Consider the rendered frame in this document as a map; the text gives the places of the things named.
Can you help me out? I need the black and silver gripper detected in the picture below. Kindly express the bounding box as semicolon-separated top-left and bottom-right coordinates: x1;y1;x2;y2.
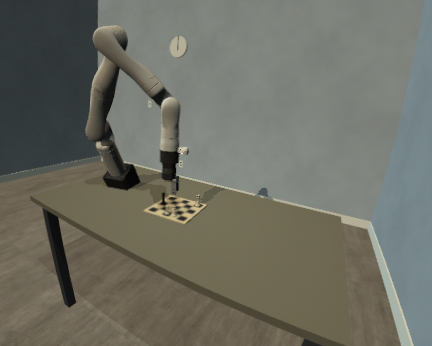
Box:
160;138;189;195

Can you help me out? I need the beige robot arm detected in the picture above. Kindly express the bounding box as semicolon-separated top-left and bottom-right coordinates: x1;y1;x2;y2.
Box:
86;25;180;177

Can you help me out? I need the chessboard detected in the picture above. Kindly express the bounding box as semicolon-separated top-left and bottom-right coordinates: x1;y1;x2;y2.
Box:
143;195;207;225

